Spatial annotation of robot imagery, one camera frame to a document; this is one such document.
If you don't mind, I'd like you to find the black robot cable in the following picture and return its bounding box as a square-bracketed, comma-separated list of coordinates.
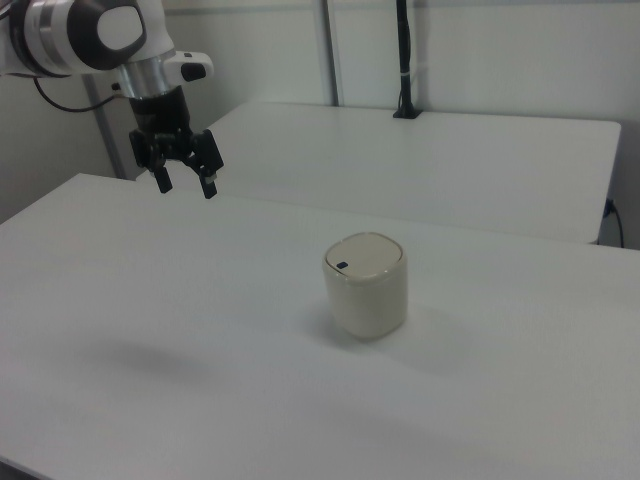
[33, 74, 130, 113]

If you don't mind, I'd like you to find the black power cable with plug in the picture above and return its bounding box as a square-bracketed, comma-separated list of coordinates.
[604, 198, 627, 247]

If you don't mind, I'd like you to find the grey metal frame post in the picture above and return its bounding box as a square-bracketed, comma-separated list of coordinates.
[81, 73, 126, 180]

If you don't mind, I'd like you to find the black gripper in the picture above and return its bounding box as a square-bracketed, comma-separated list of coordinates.
[127, 85, 225, 200]

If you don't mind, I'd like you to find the cream plastic trash bin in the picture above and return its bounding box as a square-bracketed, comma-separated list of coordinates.
[321, 232, 410, 344]

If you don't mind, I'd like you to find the grey wall profile strip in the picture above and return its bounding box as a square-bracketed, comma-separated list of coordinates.
[317, 0, 347, 107]

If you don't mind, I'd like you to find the cream trash bin lid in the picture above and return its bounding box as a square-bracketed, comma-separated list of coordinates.
[324, 232, 404, 282]

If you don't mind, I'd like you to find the black pole with clamp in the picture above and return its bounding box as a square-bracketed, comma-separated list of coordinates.
[392, 0, 424, 120]

